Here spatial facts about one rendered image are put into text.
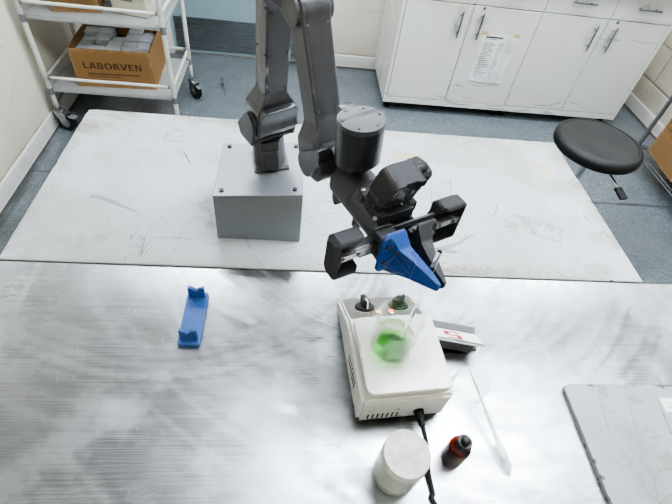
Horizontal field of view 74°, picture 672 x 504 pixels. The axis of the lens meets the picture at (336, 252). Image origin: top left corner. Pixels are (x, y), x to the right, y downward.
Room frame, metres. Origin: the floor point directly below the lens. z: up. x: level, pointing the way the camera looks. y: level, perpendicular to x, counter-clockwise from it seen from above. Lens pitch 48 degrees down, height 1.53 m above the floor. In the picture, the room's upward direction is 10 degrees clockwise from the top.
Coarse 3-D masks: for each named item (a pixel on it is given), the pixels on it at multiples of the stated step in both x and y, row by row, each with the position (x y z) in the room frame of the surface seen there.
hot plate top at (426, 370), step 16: (368, 320) 0.37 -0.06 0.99; (368, 336) 0.35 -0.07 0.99; (432, 336) 0.36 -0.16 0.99; (368, 352) 0.32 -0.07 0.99; (416, 352) 0.33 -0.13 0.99; (432, 352) 0.34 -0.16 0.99; (368, 368) 0.30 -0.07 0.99; (384, 368) 0.30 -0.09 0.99; (400, 368) 0.31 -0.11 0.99; (416, 368) 0.31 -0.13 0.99; (432, 368) 0.31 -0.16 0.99; (368, 384) 0.27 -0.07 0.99; (384, 384) 0.28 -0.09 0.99; (400, 384) 0.28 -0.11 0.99; (416, 384) 0.29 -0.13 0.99; (432, 384) 0.29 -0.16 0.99; (448, 384) 0.29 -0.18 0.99
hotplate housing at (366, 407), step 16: (352, 320) 0.38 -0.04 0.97; (352, 336) 0.36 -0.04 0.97; (352, 352) 0.33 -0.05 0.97; (352, 368) 0.31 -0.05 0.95; (352, 384) 0.30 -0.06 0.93; (368, 400) 0.26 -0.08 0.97; (384, 400) 0.27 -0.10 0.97; (400, 400) 0.27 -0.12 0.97; (416, 400) 0.27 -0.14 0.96; (432, 400) 0.28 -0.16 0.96; (448, 400) 0.29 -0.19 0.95; (368, 416) 0.26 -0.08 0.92; (384, 416) 0.27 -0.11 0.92; (400, 416) 0.28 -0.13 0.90; (416, 416) 0.27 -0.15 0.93
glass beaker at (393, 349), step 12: (384, 300) 0.35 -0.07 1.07; (396, 300) 0.36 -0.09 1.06; (408, 300) 0.36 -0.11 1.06; (384, 312) 0.36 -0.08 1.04; (396, 312) 0.37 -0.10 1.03; (408, 312) 0.36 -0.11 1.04; (420, 312) 0.35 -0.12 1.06; (384, 324) 0.32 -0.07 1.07; (420, 324) 0.34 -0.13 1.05; (372, 336) 0.33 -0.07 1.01; (384, 336) 0.31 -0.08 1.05; (396, 336) 0.31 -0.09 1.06; (408, 336) 0.31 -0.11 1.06; (372, 348) 0.32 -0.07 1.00; (384, 348) 0.31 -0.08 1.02; (396, 348) 0.31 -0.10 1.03; (408, 348) 0.31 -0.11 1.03; (384, 360) 0.31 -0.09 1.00; (396, 360) 0.31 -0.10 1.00
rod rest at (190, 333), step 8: (192, 288) 0.42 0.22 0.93; (200, 288) 0.42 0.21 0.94; (192, 296) 0.41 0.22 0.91; (200, 296) 0.42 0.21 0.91; (208, 296) 0.42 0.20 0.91; (192, 304) 0.40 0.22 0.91; (200, 304) 0.40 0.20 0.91; (184, 312) 0.38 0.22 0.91; (192, 312) 0.39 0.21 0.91; (200, 312) 0.39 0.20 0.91; (184, 320) 0.37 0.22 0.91; (192, 320) 0.37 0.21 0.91; (200, 320) 0.37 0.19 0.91; (184, 328) 0.36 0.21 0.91; (192, 328) 0.36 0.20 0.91; (200, 328) 0.36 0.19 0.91; (184, 336) 0.34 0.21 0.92; (192, 336) 0.34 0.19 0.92; (200, 336) 0.35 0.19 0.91; (184, 344) 0.33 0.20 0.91; (192, 344) 0.33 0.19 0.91; (200, 344) 0.34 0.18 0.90
